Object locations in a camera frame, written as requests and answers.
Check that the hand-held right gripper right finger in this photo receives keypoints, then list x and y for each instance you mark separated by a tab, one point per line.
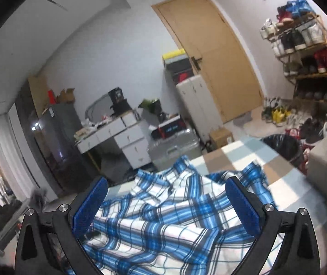
243	206

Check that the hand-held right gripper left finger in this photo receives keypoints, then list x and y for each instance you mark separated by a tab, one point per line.
90	206

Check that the blue plaid shirt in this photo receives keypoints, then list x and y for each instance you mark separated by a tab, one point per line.
166	220

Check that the checkered tablecloth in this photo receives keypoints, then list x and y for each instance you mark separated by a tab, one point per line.
237	154

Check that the grey refrigerator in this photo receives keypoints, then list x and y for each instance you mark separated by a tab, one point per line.
60	143

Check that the black trash bin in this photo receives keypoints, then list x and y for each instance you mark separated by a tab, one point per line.
283	149

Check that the cardboard box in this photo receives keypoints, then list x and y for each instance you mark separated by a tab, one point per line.
222	137

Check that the white desk with drawers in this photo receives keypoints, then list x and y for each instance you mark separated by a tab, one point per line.
132	140

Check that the clutter of small desk items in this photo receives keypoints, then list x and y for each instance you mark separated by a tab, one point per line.
91	127

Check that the silver suitcase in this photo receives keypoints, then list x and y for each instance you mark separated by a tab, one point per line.
174	149

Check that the white sheer curtain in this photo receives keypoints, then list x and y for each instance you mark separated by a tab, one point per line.
11	149

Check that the pile of shoes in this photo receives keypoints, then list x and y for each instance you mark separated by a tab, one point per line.
279	114

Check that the arched mirror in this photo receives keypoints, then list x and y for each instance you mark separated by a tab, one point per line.
97	107

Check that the black box with red edge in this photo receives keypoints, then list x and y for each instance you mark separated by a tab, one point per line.
170	127

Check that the white cabinet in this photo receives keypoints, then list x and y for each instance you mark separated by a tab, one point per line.
200	106

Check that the open cardboard boxes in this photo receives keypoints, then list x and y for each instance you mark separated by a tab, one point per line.
66	96

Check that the green bouquet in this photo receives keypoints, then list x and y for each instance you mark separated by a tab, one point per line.
150	103

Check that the wooden board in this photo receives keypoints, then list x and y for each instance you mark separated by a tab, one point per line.
37	94

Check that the wooden door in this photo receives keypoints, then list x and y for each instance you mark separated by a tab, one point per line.
209	48

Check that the yellow lid shoebox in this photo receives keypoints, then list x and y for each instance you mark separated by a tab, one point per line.
174	56

